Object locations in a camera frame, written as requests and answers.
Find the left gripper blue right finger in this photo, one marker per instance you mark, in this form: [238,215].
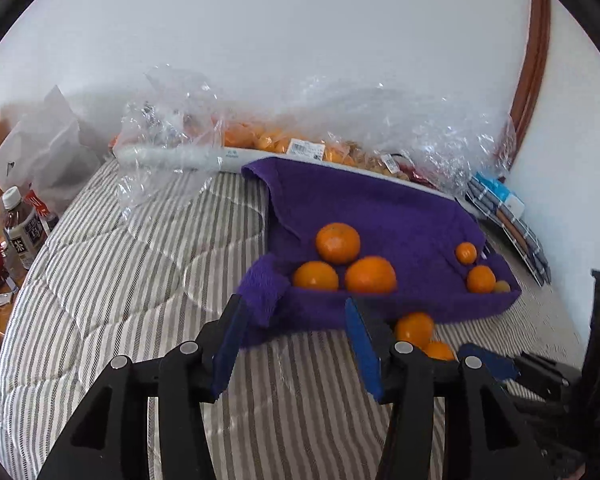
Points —
[366,358]

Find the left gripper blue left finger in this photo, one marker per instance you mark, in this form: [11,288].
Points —
[228,333]

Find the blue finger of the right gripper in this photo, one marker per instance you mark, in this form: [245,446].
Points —
[487,359]

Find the large orange front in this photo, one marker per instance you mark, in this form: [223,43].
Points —
[371,275]

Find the large orange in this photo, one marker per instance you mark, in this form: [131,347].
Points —
[338,243]
[371,275]

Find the small orange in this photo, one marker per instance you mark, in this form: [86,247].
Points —
[466,253]
[316,275]
[439,350]

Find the yellow-green fruit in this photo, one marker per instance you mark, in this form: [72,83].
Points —
[501,287]

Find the oval orange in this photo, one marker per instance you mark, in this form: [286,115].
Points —
[416,328]

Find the purple towel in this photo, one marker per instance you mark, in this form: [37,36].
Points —
[416,231]

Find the striped quilted table cover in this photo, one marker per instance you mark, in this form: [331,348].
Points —
[102,286]

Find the checked grey cloth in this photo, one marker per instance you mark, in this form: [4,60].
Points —
[526,243]

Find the blue tissue pack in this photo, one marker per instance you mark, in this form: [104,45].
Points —
[512,202]

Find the white roll tube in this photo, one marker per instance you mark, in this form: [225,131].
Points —
[233,160]

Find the clear plastic fruit bags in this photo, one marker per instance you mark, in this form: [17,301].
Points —
[442,141]

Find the clear bag on left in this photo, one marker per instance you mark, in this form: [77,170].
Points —
[169,147]

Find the plastic drink bottle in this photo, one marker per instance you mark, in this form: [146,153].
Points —
[27,222]

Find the white plastic bag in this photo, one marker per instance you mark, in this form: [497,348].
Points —
[44,154]

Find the brown door frame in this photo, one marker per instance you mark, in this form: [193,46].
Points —
[532,70]

